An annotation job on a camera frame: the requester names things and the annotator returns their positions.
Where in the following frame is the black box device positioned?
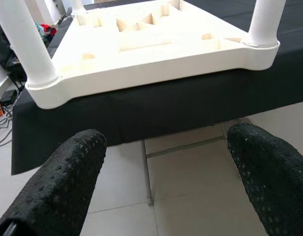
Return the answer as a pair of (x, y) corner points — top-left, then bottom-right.
(0, 89), (18, 104)

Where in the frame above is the black floor cable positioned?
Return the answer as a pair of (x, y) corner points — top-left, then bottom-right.
(0, 108), (14, 148)

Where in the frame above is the red bag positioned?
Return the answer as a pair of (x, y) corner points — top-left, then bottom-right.
(40, 23), (58, 36)

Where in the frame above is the white plastic children table top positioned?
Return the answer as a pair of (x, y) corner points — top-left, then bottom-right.
(25, 0), (281, 110)

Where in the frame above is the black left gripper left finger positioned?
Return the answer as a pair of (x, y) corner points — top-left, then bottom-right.
(0, 129), (108, 236)

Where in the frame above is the black chair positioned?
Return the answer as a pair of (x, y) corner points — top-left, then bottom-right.
(0, 20), (28, 86)

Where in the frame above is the white plastic table leg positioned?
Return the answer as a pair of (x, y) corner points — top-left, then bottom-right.
(71, 0), (86, 15)
(247, 0), (287, 48)
(0, 0), (60, 89)

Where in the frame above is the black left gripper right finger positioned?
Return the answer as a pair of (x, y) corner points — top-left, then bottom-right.
(226, 122), (303, 236)

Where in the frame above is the black tablecloth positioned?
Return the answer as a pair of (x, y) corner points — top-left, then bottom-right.
(10, 0), (303, 176)

